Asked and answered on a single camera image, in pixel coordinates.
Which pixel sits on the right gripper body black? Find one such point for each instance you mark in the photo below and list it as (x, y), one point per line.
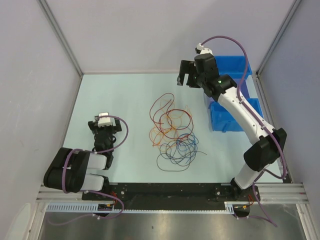
(200, 79)

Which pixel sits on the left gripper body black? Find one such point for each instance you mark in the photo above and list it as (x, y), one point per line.
(109, 130)

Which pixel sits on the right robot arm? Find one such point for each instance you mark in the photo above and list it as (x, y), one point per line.
(267, 143)

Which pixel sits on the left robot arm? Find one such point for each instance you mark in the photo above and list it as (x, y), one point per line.
(68, 169)

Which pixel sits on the far blue bin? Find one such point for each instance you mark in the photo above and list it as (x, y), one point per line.
(232, 65)

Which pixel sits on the blue bin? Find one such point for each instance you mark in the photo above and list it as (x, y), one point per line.
(232, 65)
(222, 120)

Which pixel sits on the near blue bin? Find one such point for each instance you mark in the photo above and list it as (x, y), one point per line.
(222, 120)

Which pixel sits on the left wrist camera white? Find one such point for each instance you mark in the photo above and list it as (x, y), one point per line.
(103, 120)

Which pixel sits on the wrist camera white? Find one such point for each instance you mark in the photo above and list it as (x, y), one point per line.
(103, 120)
(200, 49)

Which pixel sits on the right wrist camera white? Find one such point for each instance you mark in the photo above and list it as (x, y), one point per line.
(200, 49)

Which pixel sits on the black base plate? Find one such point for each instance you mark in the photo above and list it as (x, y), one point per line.
(178, 196)

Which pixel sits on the white cable duct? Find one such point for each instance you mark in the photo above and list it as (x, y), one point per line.
(96, 208)

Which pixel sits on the aluminium frame rail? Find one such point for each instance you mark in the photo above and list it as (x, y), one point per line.
(277, 193)

